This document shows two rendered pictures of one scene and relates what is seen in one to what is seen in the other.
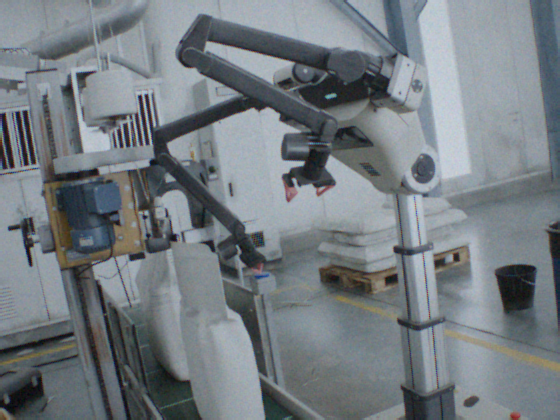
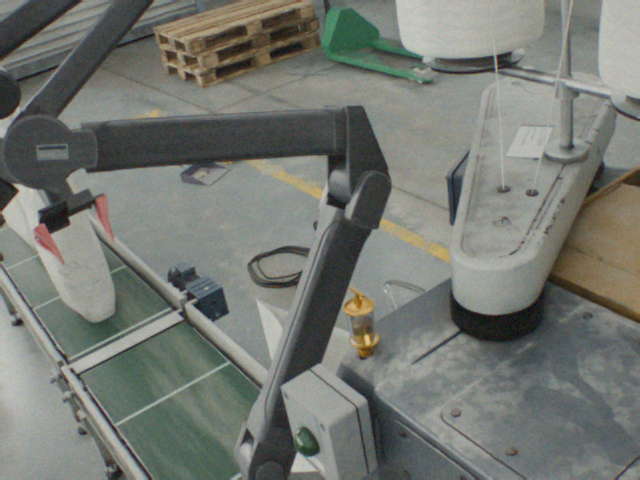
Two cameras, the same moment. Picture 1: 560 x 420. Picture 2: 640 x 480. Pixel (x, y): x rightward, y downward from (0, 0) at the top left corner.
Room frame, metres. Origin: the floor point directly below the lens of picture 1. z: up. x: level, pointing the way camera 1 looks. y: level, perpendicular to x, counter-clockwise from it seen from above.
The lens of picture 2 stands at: (2.73, 0.20, 1.77)
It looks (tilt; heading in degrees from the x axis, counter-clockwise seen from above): 30 degrees down; 174
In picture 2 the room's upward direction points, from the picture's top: 10 degrees counter-clockwise
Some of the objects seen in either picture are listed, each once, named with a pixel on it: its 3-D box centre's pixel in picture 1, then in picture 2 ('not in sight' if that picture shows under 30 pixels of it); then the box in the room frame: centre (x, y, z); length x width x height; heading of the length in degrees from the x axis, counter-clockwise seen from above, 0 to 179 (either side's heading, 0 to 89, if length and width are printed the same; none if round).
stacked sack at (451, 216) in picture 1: (428, 220); not in sight; (5.01, -1.42, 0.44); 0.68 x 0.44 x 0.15; 115
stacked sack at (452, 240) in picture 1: (432, 245); not in sight; (5.01, -1.44, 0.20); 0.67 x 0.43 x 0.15; 115
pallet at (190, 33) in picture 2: not in sight; (233, 22); (-3.83, 0.49, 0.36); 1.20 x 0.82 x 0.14; 111
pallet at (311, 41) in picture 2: not in sight; (240, 52); (-3.86, 0.50, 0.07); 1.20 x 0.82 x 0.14; 113
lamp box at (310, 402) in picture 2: (209, 169); (330, 427); (2.22, 0.23, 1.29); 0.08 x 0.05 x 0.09; 25
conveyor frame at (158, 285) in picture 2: not in sight; (38, 240); (-0.34, -0.74, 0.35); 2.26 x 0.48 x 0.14; 25
